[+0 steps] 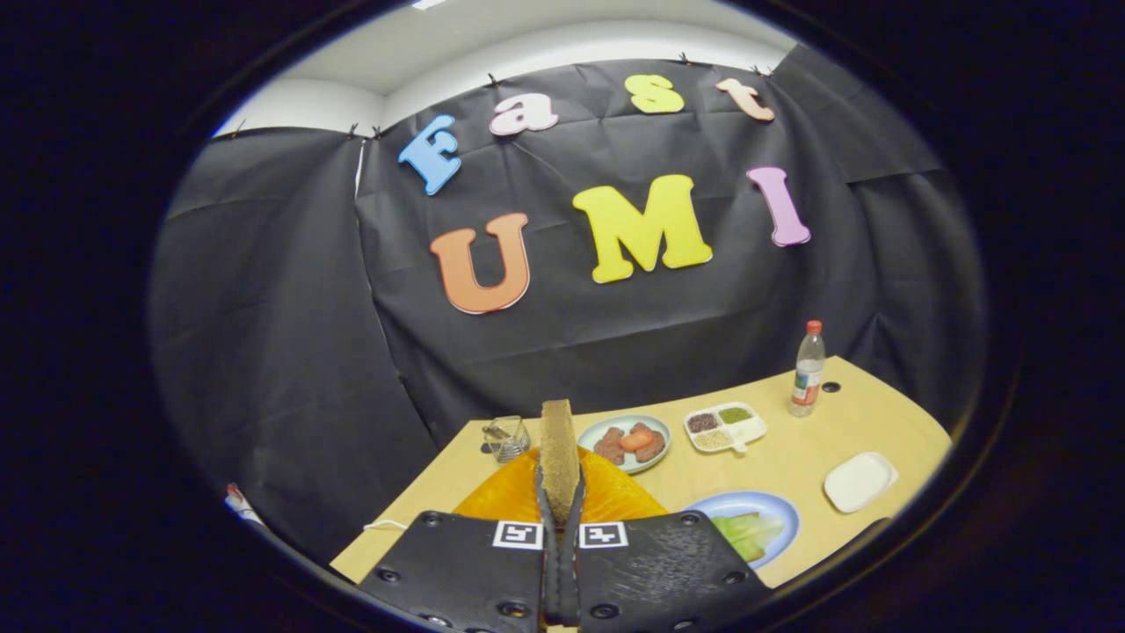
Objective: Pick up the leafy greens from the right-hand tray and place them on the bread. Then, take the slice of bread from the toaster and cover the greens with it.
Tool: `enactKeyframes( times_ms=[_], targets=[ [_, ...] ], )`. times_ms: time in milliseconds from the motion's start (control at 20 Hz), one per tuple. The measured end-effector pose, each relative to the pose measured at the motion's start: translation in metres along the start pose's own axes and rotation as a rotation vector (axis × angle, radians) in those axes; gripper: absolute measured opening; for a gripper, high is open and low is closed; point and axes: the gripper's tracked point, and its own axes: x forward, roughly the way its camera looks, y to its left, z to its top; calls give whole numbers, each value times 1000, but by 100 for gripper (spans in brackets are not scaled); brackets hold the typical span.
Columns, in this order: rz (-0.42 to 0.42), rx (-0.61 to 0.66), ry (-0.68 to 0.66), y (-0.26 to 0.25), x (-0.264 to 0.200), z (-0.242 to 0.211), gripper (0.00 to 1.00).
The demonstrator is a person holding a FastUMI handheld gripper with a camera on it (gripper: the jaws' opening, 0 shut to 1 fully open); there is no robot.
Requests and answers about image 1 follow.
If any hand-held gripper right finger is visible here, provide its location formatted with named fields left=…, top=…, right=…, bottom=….
left=562, top=447, right=774, bottom=633

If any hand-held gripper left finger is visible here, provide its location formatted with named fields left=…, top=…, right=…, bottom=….
left=359, top=448, right=563, bottom=633

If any green lettuce leaf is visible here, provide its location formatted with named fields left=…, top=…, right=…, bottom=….
left=710, top=513, right=786, bottom=564

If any toasted brown bread slice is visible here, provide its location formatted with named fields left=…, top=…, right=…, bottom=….
left=538, top=398, right=583, bottom=528

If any blue plate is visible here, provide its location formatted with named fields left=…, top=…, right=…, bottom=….
left=681, top=491, right=801, bottom=571

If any clear glass cup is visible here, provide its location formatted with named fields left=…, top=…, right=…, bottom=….
left=481, top=415, right=532, bottom=464

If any grey-green plate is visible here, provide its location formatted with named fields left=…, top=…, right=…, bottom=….
left=577, top=414, right=672, bottom=476

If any white divided condiment dish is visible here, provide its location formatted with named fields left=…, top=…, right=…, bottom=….
left=684, top=402, right=768, bottom=455

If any small white plate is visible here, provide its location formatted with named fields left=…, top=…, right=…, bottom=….
left=823, top=452, right=900, bottom=514

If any red and white object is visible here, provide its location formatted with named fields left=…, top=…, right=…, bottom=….
left=223, top=483, right=265, bottom=527

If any clear bottle with red cap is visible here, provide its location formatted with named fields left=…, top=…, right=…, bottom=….
left=788, top=320, right=827, bottom=418

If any black backdrop cloth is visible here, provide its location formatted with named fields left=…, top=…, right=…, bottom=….
left=149, top=44, right=985, bottom=564

